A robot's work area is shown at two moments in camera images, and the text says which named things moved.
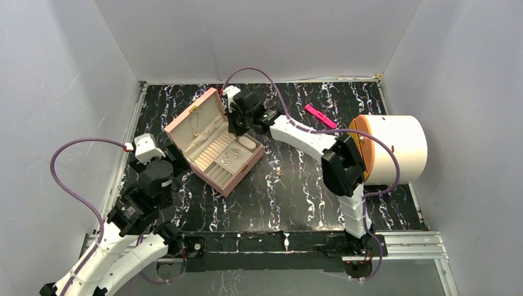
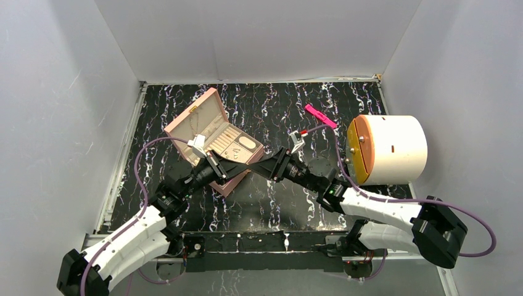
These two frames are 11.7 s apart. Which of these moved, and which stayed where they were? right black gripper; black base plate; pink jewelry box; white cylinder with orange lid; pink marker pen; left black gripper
Moved: left black gripper; right black gripper
Stayed: pink marker pen; pink jewelry box; white cylinder with orange lid; black base plate
